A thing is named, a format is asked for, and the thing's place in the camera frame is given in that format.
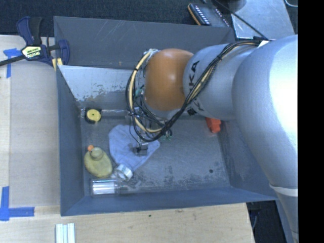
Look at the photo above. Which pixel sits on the orange plastic thing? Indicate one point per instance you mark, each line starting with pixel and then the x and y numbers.
pixel 213 125

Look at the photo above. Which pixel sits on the pale wood board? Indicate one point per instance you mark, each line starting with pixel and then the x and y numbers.
pixel 33 135

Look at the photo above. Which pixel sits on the pale blue cloth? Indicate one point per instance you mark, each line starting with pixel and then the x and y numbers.
pixel 121 148

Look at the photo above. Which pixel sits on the olive yellow toy, orange tip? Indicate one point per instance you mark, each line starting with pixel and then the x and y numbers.
pixel 99 164

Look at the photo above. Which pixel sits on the yellow and black round tool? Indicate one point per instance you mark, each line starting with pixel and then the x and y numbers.
pixel 92 115

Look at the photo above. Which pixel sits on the clear plastic bottle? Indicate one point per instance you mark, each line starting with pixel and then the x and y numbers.
pixel 103 186

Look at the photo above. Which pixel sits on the grey metal bin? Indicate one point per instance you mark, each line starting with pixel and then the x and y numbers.
pixel 189 161

